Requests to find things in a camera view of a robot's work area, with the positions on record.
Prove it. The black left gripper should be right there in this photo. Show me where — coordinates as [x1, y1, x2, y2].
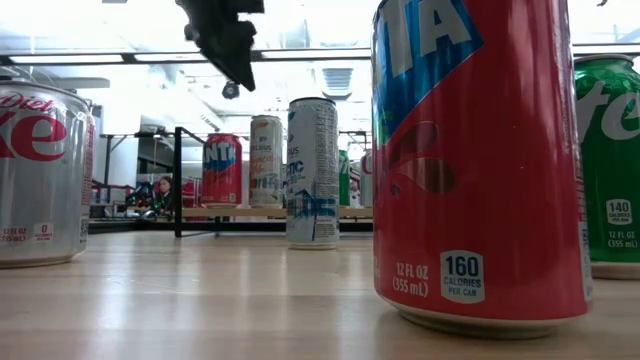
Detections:
[174, 0, 266, 101]

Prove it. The white Celsius can peach print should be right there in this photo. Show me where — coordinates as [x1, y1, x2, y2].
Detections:
[248, 114, 284, 209]

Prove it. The orange Fanta can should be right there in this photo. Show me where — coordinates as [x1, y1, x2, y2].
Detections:
[370, 0, 595, 341]
[200, 132, 244, 209]

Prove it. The green Sprite can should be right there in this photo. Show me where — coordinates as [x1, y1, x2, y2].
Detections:
[338, 148, 351, 208]
[572, 53, 640, 281]

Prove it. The silver Diet Coke can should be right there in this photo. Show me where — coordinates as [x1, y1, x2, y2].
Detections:
[0, 79, 96, 270]
[351, 148, 374, 209]

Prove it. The ceiling air vent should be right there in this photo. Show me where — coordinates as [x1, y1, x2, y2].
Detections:
[322, 67, 354, 99]

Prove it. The black metal shelf leg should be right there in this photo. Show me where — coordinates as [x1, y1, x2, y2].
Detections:
[172, 125, 207, 239]

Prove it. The white Celsius can blue palm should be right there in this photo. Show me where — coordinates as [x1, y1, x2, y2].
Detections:
[285, 96, 341, 251]

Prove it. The thin black background stand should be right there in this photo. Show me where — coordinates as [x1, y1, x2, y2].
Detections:
[339, 130, 371, 151]

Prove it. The person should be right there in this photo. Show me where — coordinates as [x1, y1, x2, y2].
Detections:
[152, 174, 175, 214]

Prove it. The black overhead frame bar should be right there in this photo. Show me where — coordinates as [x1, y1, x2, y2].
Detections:
[0, 43, 640, 65]

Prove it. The black metal table frame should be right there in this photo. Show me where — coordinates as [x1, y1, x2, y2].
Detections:
[87, 215, 374, 235]

